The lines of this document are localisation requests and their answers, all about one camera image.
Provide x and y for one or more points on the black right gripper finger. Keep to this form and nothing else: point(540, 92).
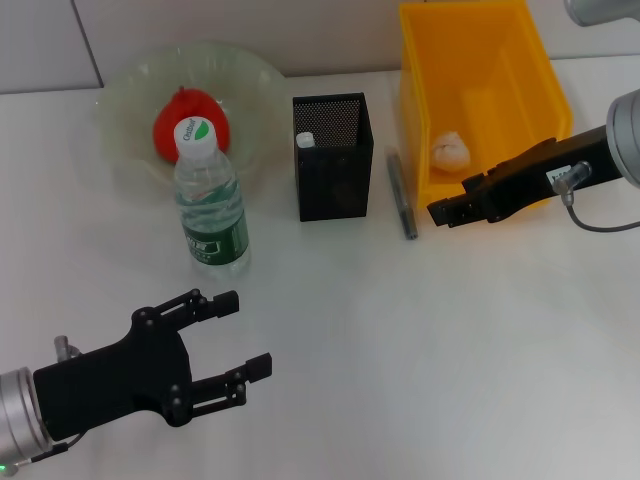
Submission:
point(482, 181)
point(460, 210)

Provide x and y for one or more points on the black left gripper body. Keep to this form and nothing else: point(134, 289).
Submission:
point(110, 382)

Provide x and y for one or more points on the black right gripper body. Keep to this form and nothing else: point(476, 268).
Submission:
point(530, 180)

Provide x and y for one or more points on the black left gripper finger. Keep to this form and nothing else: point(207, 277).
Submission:
point(225, 385)
point(205, 305)

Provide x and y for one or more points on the white paper ball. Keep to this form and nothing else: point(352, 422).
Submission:
point(450, 152)

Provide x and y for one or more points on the silver glitter pen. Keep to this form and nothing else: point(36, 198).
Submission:
point(402, 195)

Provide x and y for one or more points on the clear water bottle green label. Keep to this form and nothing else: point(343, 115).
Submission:
point(210, 200)

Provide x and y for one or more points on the yellow plastic storage bin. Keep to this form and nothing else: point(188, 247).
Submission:
point(500, 60)

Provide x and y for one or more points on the black mesh pen holder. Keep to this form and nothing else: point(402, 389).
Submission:
point(332, 185)

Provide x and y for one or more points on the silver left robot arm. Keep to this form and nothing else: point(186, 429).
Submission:
point(20, 415)

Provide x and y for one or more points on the red-orange fruit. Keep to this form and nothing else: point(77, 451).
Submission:
point(167, 125)

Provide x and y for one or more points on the translucent green glass plate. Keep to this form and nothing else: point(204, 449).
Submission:
point(130, 100)

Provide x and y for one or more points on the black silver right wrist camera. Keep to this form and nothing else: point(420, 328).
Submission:
point(600, 10)

